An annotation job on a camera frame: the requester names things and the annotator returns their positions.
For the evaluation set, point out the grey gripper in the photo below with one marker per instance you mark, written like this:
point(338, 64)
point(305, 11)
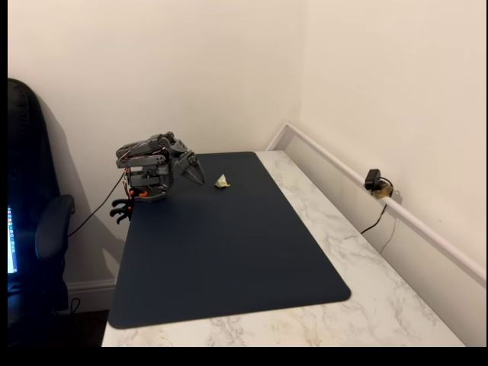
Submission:
point(189, 167)

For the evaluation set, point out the white plastic block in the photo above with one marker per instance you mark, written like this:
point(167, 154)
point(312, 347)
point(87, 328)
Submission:
point(221, 181)

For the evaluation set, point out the grey SO-100 robot arm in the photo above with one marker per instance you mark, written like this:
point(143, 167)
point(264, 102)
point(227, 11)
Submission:
point(148, 171)

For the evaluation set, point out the dark desk mat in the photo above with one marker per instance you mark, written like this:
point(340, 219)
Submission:
point(228, 248)

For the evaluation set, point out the black and orange clamp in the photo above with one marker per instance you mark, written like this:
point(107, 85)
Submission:
point(121, 209)

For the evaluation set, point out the white baseboard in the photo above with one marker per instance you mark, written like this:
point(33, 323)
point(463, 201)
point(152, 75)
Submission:
point(91, 286)

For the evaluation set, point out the black office chair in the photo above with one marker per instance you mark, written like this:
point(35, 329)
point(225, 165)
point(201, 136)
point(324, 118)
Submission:
point(34, 171)

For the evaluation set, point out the black webcam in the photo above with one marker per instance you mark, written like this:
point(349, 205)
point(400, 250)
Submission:
point(371, 179)

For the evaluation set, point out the brown webcam mount clip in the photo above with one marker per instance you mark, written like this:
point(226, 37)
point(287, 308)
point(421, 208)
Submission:
point(383, 191)

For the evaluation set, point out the white wall ledge rail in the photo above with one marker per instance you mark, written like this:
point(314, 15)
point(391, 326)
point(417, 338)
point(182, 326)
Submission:
point(419, 225)

